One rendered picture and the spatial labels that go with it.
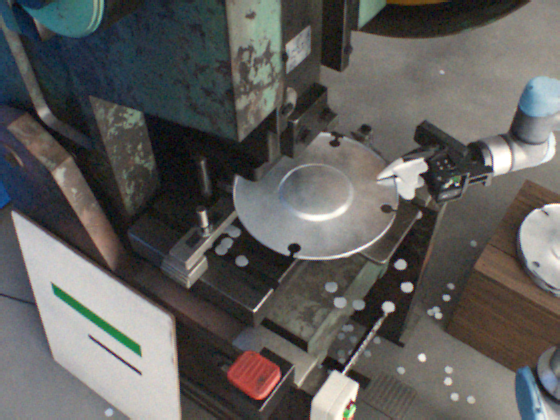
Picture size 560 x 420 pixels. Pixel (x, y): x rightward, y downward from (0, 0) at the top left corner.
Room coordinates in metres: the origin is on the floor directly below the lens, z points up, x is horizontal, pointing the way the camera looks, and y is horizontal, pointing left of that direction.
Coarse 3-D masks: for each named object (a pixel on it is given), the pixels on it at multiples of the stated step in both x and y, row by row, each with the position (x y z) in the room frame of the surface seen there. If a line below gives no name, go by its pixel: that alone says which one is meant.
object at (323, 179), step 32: (288, 160) 0.76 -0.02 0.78; (320, 160) 0.75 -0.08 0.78; (352, 160) 0.75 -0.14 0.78; (256, 192) 0.68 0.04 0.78; (288, 192) 0.67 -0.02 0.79; (320, 192) 0.67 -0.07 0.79; (352, 192) 0.67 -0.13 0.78; (384, 192) 0.67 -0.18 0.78; (256, 224) 0.61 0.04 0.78; (288, 224) 0.61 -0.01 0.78; (320, 224) 0.60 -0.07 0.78; (352, 224) 0.60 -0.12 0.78; (384, 224) 0.60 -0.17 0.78; (320, 256) 0.54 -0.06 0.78
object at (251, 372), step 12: (240, 360) 0.37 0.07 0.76; (252, 360) 0.37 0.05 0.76; (264, 360) 0.37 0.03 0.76; (228, 372) 0.35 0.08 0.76; (240, 372) 0.35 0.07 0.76; (252, 372) 0.35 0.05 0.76; (264, 372) 0.35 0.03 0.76; (276, 372) 0.35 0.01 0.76; (240, 384) 0.33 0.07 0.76; (252, 384) 0.33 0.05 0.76; (264, 384) 0.33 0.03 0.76; (252, 396) 0.32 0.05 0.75; (264, 396) 0.32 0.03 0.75
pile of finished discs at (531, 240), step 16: (544, 208) 0.94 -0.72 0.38; (528, 224) 0.89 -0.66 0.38; (544, 224) 0.89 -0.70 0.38; (528, 240) 0.84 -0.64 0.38; (544, 240) 0.84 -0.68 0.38; (528, 256) 0.79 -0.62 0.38; (544, 256) 0.79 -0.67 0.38; (528, 272) 0.75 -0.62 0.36; (544, 272) 0.74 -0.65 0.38; (544, 288) 0.71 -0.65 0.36
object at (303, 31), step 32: (288, 0) 0.69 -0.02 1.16; (320, 0) 0.75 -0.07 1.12; (288, 32) 0.69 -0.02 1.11; (320, 32) 0.76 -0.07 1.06; (288, 64) 0.68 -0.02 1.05; (320, 64) 0.76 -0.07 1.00; (288, 96) 0.66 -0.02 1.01; (320, 96) 0.71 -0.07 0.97; (256, 128) 0.66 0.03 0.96; (288, 128) 0.65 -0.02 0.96; (320, 128) 0.71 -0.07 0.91
